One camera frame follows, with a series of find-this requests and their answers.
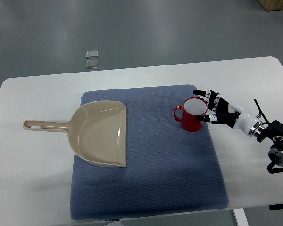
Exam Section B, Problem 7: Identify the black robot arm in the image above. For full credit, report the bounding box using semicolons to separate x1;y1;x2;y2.
250;99;283;174

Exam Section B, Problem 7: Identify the white table leg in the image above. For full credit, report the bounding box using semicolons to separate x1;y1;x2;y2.
233;208;249;226

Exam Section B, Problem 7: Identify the red cup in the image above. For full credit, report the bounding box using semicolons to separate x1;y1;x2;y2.
173;97;208;132

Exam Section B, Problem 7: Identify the blue textured mat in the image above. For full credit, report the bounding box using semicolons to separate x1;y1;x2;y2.
70;85;229;220

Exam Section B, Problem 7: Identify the black table control panel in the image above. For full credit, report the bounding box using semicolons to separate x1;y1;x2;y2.
269;203;283;210

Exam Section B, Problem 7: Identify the wooden box corner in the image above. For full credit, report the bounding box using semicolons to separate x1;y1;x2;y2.
258;0;283;11

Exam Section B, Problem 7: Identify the lower metal floor plate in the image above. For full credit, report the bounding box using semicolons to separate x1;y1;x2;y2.
86;59;99;69

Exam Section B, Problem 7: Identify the beige plastic dustpan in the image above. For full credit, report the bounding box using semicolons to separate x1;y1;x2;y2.
23;100;127;167

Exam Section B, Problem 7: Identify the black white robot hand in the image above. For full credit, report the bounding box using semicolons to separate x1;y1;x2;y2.
193;90;263;136

